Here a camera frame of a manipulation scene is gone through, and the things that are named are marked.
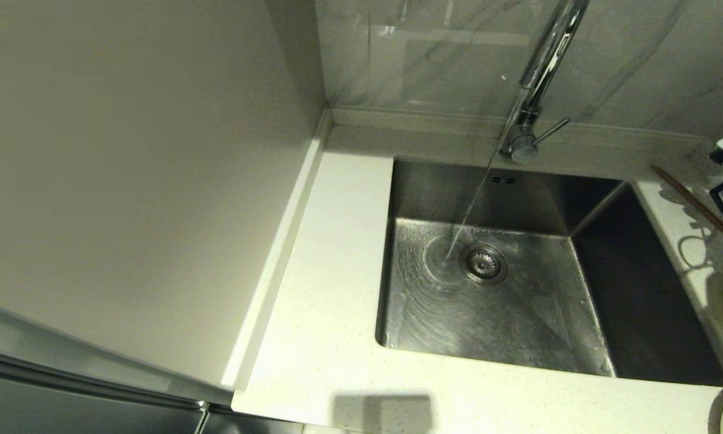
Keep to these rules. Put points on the brown wooden chopstick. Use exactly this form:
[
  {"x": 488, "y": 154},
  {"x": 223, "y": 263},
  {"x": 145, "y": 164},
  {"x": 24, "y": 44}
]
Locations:
[
  {"x": 687, "y": 197},
  {"x": 690, "y": 195}
]

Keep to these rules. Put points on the chrome kitchen faucet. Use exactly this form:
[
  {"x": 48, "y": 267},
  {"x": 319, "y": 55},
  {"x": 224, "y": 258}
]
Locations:
[{"x": 548, "y": 54}]

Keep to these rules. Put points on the stainless steel sink basin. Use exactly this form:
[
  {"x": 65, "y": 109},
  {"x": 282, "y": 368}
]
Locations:
[{"x": 518, "y": 313}]

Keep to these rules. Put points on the round metal drain strainer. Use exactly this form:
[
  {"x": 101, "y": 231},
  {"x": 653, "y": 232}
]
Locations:
[{"x": 483, "y": 263}]

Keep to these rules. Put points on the beige tall side panel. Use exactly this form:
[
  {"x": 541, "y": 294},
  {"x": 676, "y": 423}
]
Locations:
[{"x": 126, "y": 150}]

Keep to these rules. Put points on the grey stainless appliance door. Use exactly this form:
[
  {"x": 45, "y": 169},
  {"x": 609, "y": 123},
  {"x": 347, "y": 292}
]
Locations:
[{"x": 66, "y": 410}]

